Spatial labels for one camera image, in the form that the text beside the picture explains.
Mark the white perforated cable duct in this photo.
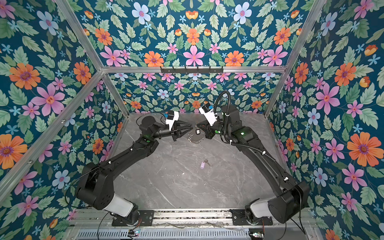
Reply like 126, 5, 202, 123
75, 229, 251, 240

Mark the aluminium beam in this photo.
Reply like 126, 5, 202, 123
1, 71, 103, 205
102, 66, 287, 74

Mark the purple tag key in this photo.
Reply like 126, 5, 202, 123
200, 161, 211, 169

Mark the aluminium post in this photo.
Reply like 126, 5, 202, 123
264, 0, 327, 119
56, 1, 129, 119

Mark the aluminium back top beam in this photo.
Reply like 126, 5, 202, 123
102, 66, 287, 74

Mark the aluminium back right post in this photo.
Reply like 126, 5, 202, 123
264, 0, 327, 119

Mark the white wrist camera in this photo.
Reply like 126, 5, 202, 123
166, 111, 180, 130
199, 103, 217, 127

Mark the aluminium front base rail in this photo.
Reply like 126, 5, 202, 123
69, 208, 319, 229

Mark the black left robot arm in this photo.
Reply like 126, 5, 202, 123
75, 114, 193, 225

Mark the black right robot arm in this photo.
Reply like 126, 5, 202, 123
197, 104, 310, 225

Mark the black corrugated cable conduit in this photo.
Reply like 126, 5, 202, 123
213, 90, 232, 142

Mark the aluminium left top beam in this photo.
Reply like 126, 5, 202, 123
1, 71, 103, 205

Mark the black hook rail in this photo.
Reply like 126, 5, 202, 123
160, 67, 224, 74

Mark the aluminium back left post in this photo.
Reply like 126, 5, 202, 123
56, 1, 129, 119

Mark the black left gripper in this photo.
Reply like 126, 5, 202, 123
150, 118, 192, 142

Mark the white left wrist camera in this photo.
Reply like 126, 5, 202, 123
166, 111, 180, 130

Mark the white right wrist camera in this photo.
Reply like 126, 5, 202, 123
199, 103, 217, 127

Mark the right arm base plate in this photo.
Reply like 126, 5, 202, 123
230, 209, 273, 226

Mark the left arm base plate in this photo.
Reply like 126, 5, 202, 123
112, 210, 155, 227

